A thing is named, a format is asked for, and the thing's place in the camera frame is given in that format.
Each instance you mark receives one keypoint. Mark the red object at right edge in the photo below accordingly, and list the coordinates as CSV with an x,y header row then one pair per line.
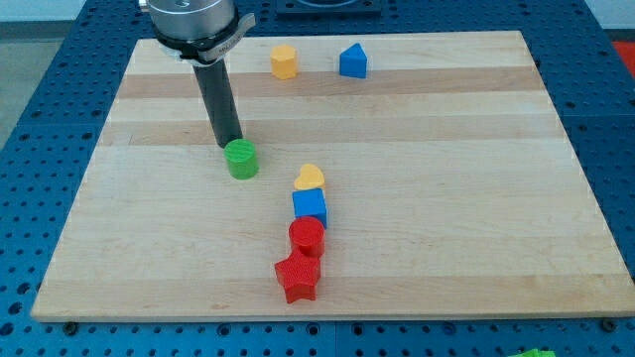
x,y
626,51

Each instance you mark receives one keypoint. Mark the yellow hexagon block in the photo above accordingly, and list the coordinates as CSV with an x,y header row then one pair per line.
x,y
284,62

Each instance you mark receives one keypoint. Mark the yellow heart block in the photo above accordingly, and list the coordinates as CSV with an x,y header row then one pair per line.
x,y
310,177

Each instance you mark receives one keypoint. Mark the light wooden board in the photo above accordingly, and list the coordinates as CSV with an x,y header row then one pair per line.
x,y
452,191

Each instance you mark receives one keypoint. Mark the blue cube block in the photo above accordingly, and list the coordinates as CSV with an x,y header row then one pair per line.
x,y
310,202

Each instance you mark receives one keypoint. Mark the blue triangle block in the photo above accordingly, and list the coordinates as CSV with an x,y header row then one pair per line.
x,y
353,62

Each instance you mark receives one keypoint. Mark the green block at bottom edge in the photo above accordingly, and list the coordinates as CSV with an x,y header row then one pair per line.
x,y
535,353

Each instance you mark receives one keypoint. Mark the red star block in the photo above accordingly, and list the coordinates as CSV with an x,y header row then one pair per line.
x,y
298,275

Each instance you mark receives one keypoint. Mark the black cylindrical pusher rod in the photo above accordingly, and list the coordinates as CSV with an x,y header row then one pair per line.
x,y
216,92

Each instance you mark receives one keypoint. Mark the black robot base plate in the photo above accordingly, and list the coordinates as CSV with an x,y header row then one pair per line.
x,y
328,7

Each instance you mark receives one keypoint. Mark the green cylinder block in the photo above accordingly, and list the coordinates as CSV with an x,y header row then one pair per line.
x,y
241,159

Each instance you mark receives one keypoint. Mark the red cylinder block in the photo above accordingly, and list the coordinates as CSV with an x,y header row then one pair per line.
x,y
306,234

